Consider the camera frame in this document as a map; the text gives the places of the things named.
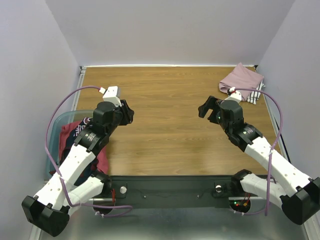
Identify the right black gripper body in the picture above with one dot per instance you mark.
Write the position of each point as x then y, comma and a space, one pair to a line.
210, 108

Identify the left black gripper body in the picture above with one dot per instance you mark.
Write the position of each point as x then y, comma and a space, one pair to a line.
120, 119

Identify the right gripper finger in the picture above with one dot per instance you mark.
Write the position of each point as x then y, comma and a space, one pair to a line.
210, 104
214, 117

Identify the navy basketball tank top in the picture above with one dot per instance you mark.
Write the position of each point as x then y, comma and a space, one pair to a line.
69, 133

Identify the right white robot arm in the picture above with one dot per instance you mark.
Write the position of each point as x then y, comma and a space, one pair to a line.
294, 192

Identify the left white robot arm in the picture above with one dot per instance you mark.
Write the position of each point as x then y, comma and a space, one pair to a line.
51, 207

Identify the striped white folded tank top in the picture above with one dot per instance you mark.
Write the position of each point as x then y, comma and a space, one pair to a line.
255, 95

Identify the folded pink tank top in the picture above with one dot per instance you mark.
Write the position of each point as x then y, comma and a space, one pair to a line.
241, 77

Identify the maroon red tank top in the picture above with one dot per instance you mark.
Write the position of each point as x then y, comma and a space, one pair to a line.
102, 163

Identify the blue plastic bin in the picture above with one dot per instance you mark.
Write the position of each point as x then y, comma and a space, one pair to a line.
61, 120

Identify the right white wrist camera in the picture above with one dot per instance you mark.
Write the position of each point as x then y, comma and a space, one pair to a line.
235, 96

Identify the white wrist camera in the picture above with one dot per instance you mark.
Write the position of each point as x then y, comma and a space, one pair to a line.
112, 95
235, 96

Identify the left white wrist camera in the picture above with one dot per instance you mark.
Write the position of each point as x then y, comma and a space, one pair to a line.
112, 95

